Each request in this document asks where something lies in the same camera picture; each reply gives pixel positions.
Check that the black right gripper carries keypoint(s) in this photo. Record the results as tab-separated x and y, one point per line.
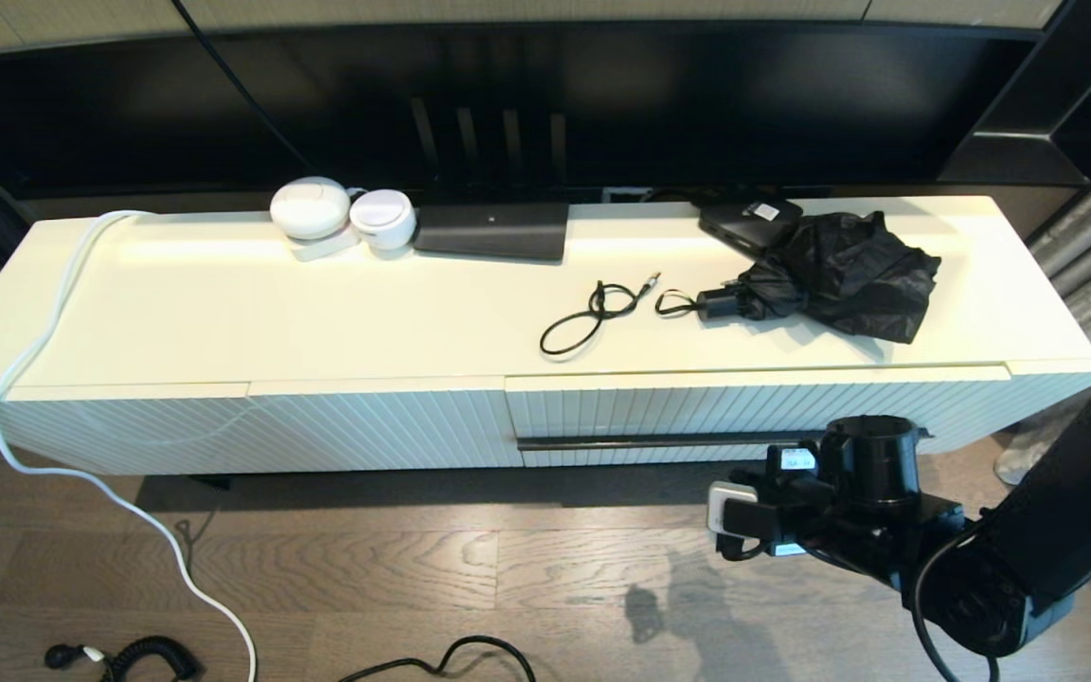
806	511

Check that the white fluted drawer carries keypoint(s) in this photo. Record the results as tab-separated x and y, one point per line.
650	407

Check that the black umbrella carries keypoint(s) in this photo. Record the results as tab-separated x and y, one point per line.
839	275

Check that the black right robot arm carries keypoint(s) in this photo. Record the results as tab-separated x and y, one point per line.
1066	511

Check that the white tv cabinet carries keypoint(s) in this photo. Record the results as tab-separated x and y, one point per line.
318	313

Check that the black set-top box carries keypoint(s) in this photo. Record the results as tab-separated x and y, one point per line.
744	225

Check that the black router with antennas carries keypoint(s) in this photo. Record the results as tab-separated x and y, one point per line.
493	230

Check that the black television screen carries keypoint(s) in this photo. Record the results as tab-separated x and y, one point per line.
697	104

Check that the small white round device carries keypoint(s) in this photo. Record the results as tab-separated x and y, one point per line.
383	218

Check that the large white round device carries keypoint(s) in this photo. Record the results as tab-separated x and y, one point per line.
311	208

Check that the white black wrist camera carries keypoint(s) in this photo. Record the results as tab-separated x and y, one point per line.
735	516

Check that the black wall shelf unit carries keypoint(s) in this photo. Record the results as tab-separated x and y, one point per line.
1028	142

